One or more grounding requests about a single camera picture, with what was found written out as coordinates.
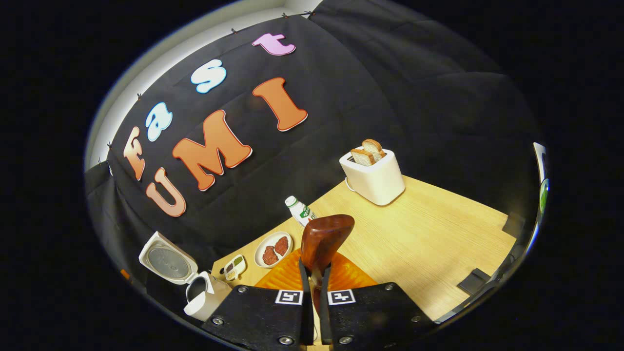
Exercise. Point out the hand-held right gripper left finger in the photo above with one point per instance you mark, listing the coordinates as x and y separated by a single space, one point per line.
306 312

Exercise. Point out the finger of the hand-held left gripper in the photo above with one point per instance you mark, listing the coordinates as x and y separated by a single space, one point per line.
125 274

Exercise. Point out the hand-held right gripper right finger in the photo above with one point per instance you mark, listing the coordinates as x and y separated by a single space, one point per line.
327 321

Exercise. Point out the white rice cooker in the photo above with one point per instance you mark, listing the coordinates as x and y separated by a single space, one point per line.
168 263

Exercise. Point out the brown wooden spoon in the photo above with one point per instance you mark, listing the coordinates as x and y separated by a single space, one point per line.
324 239

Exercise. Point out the red meat patty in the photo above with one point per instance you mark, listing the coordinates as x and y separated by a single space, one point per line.
282 245
269 255

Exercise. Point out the white round plate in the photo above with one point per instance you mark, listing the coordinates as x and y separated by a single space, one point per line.
273 239

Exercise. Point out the white divided seasoning dish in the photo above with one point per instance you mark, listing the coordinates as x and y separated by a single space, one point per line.
235 267

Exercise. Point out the white bottle green label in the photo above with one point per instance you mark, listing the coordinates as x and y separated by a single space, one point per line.
300 210

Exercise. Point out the cream toaster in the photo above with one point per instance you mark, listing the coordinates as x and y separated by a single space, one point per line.
375 183

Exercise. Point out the dark flat pad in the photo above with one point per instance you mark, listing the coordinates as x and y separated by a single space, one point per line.
513 225
473 281

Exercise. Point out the black backdrop cloth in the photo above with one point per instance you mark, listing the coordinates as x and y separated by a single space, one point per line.
365 97

